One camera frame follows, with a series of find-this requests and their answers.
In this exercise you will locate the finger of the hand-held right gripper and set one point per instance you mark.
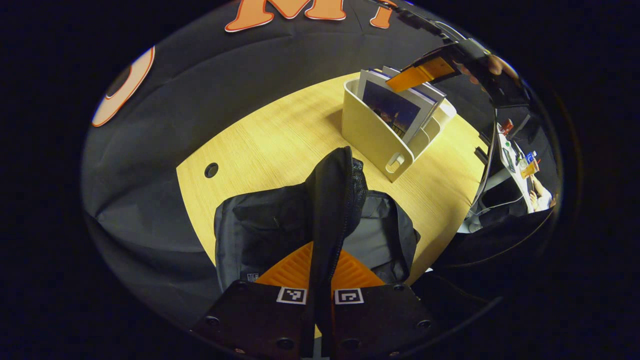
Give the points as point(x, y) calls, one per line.
point(420, 74)

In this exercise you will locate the small red object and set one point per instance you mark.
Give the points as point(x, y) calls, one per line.
point(506, 126)

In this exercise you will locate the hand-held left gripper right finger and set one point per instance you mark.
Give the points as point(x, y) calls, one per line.
point(380, 320)

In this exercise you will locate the small orange object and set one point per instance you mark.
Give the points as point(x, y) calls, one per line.
point(529, 169)

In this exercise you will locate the cream plastic bookshelf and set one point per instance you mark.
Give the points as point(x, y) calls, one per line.
point(370, 140)

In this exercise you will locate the white desk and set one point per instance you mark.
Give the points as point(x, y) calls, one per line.
point(515, 165)

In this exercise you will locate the blue cover book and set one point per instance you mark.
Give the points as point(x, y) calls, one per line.
point(390, 107)

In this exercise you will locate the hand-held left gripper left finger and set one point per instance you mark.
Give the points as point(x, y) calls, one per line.
point(250, 320)

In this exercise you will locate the black schoolbag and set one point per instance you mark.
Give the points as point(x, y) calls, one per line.
point(260, 225)

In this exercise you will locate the thin grey pole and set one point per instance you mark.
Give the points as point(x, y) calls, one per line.
point(487, 170)

